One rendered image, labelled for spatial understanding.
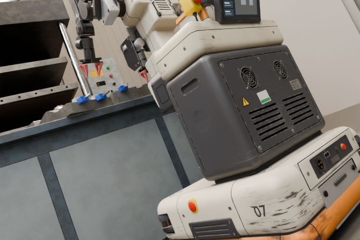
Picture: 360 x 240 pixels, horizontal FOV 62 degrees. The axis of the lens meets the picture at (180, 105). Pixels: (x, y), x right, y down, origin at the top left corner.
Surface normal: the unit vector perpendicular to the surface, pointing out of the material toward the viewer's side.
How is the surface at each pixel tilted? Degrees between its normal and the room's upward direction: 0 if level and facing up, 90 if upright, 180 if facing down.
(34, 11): 90
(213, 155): 90
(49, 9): 90
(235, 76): 90
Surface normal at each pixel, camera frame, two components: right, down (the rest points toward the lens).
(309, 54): -0.73, 0.20
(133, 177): 0.46, -0.33
